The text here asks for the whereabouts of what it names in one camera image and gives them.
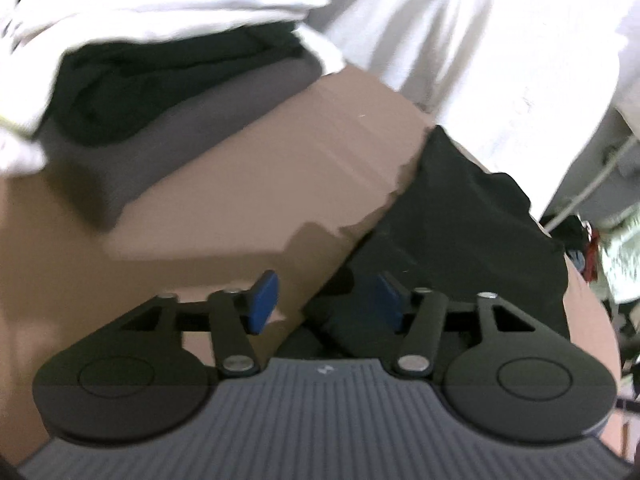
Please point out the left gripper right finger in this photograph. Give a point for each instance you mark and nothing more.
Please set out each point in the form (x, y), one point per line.
(521, 382)

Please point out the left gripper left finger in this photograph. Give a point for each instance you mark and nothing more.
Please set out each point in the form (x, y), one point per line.
(153, 368)

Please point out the black knit garment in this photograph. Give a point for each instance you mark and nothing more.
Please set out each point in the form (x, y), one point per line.
(457, 230)

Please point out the mint green quilted jacket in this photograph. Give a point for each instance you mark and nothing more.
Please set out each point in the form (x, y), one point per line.
(619, 255)

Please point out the dark grey folded garment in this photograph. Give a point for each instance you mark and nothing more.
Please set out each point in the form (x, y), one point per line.
(123, 116)

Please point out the white coat rack pole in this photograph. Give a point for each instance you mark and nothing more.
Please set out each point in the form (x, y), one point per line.
(611, 163)

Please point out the white hanging quilt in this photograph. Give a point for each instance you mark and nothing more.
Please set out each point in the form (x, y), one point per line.
(521, 84)

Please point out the white folded shirt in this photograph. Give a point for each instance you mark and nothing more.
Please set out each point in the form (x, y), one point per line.
(20, 157)

